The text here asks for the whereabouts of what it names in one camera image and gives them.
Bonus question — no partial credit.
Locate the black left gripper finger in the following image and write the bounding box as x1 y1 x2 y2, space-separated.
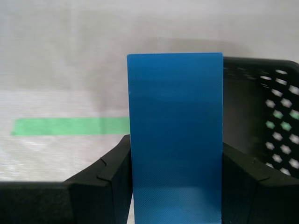
0 134 134 224
221 142 299 224

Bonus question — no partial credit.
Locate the black perforated plastic basket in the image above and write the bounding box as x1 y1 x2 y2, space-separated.
222 56 299 180

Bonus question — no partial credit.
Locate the blue rectangular block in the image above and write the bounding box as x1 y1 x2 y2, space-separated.
126 52 224 224

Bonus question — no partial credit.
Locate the long green tape strip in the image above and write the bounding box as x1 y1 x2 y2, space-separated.
10 117 130 136

